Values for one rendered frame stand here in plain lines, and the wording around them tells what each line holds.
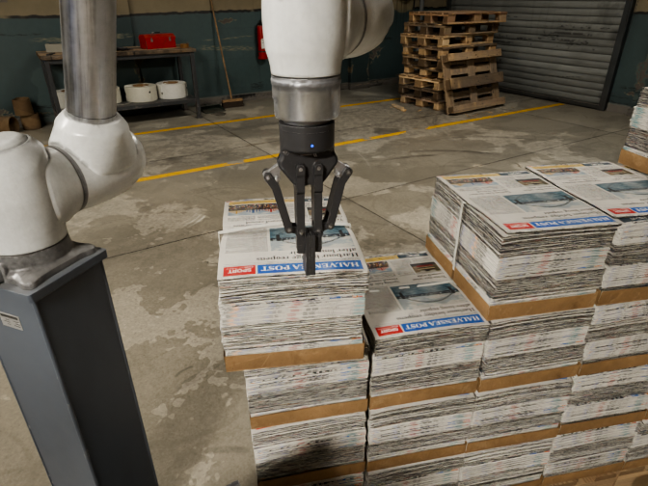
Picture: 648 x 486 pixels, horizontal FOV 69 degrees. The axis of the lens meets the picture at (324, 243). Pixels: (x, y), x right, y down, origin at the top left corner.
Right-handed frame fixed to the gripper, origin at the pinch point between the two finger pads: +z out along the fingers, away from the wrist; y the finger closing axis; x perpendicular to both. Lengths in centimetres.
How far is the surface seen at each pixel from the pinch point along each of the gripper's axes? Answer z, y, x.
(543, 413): 67, -68, -16
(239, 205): 10.1, 9.1, -44.3
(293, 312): 19.8, 1.2, -11.8
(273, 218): 10.4, 1.9, -36.0
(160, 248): 116, 61, -235
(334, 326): 24.2, -6.9, -11.6
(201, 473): 116, 31, -55
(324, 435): 62, -6, -17
